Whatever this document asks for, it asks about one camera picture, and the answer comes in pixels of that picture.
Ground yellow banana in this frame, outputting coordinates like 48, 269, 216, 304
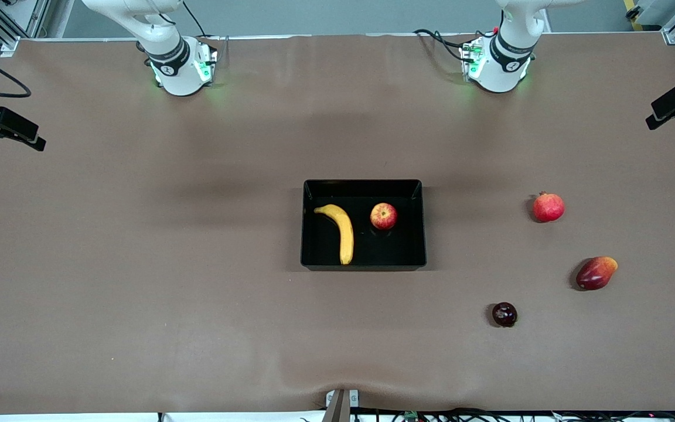
313, 203, 354, 266

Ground dark purple plum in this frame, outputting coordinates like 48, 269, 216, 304
492, 302, 518, 328

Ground black plastic tray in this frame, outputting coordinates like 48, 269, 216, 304
301, 179, 427, 271

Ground red yellow mango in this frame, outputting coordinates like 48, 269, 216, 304
576, 256, 618, 291

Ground metal camera bracket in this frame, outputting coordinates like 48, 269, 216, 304
325, 389, 360, 422

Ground black base cables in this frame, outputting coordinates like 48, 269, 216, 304
414, 28, 480, 62

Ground black right gripper plug block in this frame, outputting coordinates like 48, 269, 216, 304
0, 107, 39, 140

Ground red yellow apple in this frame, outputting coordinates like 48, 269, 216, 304
370, 202, 398, 231

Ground thin black base cable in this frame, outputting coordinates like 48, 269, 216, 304
182, 0, 207, 37

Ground red pomegranate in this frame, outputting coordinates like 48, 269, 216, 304
533, 192, 565, 223

